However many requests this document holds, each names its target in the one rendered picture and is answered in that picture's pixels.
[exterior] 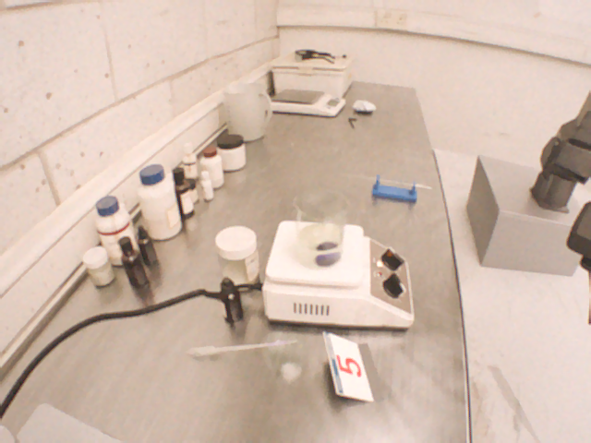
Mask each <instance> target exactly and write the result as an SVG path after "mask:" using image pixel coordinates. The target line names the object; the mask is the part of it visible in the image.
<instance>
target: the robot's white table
mask: <svg viewBox="0 0 591 443"><path fill-rule="evenodd" d="M433 154H434V158H435V162H436V165H437V170H438V174H439V178H440V185H441V190H442V194H443V199H444V204H445V209H446V213H447V218H448V223H449V228H450V234H451V239H452V250H453V256H454V262H455V268H456V276H457V282H458V290H459V298H460V306H461V315H462V324H463V334H464V355H465V367H466V381H467V398H468V416H469V438H470V443H591V326H590V325H589V324H588V317H589V307H590V297H591V293H590V285H589V277H588V272H587V271H586V270H584V269H582V268H581V267H580V265H578V267H577V269H576V271H575V273H574V275H573V276H563V275H555V274H546V273H537V272H528V271H520V270H511V269H494V268H486V267H481V266H480V261H479V257H478V253H477V249H476V242H475V238H474V235H473V231H472V227H471V224H470V221H469V217H468V213H467V210H466V204H467V200H468V197H469V193H470V188H471V185H472V180H473V176H474V171H475V168H476V159H477V155H472V154H466V153H461V152H454V151H448V150H437V149H433ZM573 196H574V197H575V199H576V200H577V202H578V203H579V205H580V206H581V208H582V207H583V205H584V204H585V203H586V202H588V201H590V200H591V194H590V192H589V191H588V190H587V189H586V188H585V186H583V185H582V184H579V183H577V185H576V187H575V189H574V191H573Z"/></svg>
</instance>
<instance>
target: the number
mask: <svg viewBox="0 0 591 443"><path fill-rule="evenodd" d="M330 336H331V340H332V348H333V351H334V355H335V359H336V363H337V366H338V370H339V374H340V379H341V382H342V386H343V390H344V392H347V393H351V394H355V395H358V396H362V397H366V398H369V395H368V389H367V385H366V382H365V379H364V376H363V372H362V369H361V365H360V363H359V359H358V356H357V352H356V347H355V345H354V344H353V343H351V342H348V341H344V340H341V339H339V338H336V337H333V336H332V335H330Z"/></svg>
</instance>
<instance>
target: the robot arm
mask: <svg viewBox="0 0 591 443"><path fill-rule="evenodd" d="M540 164H541V169H542V171H541V173H538V176H537V180H536V181H535V184H534V186H533V187H532V186H531V187H530V191H531V193H532V194H533V196H534V198H535V199H536V201H537V204H538V205H539V207H540V208H541V209H544V210H553V211H558V212H563V213H569V212H570V211H569V209H568V208H567V204H568V202H569V200H570V198H571V196H572V194H573V191H574V189H575V187H576V185H577V183H579V184H582V185H583V186H584V185H585V184H586V182H587V181H588V180H589V178H590V177H591V90H590V91H589V93H588V95H587V97H586V99H585V102H584V104H583V106H582V108H581V109H580V111H579V113H578V115H577V116H576V117H575V118H574V119H573V120H571V121H569V122H567V123H564V124H562V125H561V127H560V128H559V130H558V132H557V133H556V135H555V137H552V138H551V139H550V140H549V142H548V143H547V144H546V145H545V147H544V148H543V150H542V152H541V156H540ZM566 245H567V247H568V248H569V249H570V250H572V251H573V252H575V253H577V254H579V255H581V256H582V258H581V260H580V262H579V265H580V267H581V268H582V269H584V270H586V271H587V272H588V277H589V285H590V293H591V200H590V201H588V202H586V203H585V204H584V205H583V207H582V209H581V210H580V212H579V214H578V215H577V217H576V219H575V220H574V222H573V226H572V228H571V230H570V232H569V235H568V238H567V241H566Z"/></svg>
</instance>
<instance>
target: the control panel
mask: <svg viewBox="0 0 591 443"><path fill-rule="evenodd" d="M386 249H387V248H385V247H383V246H382V245H379V244H377V243H376V242H374V241H372V240H370V239H369V259H370V295H372V296H374V297H376V298H378V299H380V300H381V301H383V302H385V303H387V304H389V305H392V306H394V307H396V308H398V309H400V310H402V311H404V312H406V313H408V314H410V315H413V314H412V306H411V296H410V289H409V280H408V273H407V266H406V259H404V258H403V260H404V264H403V265H402V266H401V267H400V268H399V269H398V270H396V271H393V270H390V269H388V268H387V267H386V266H385V265H384V264H383V263H382V261H381V255H382V254H383V252H384V251H385V250H386ZM378 262H380V263H381V264H382V266H379V265H378ZM378 271H380V272H382V276H380V275H379V274H378ZM393 272H395V273H396V274H397V275H398V277H399V279H400V280H401V282H402V284H403V285H404V288H405V293H403V294H402V295H401V296H400V297H399V298H398V299H394V298H391V297H390V296H389V295H387V294H386V293H385V291H384V290H383V287H382V283H383V281H384V280H386V279H387V278H388V277H389V276H390V275H391V274H392V273H393Z"/></svg>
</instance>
